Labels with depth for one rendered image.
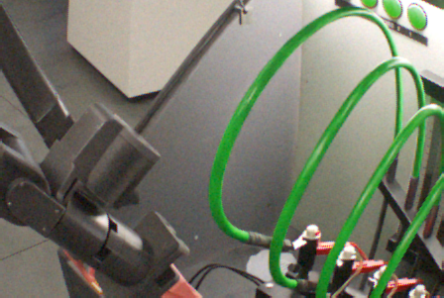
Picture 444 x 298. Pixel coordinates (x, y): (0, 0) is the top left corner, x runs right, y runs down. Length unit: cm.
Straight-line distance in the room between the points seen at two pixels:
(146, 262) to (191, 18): 337
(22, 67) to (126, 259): 39
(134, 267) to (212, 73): 62
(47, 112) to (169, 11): 297
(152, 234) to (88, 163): 11
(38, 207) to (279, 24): 81
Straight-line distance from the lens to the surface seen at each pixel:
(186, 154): 117
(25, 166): 48
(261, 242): 86
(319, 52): 124
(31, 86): 88
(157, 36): 382
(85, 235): 53
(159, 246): 58
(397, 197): 104
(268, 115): 126
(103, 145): 51
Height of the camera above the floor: 164
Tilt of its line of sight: 27 degrees down
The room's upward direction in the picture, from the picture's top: 2 degrees clockwise
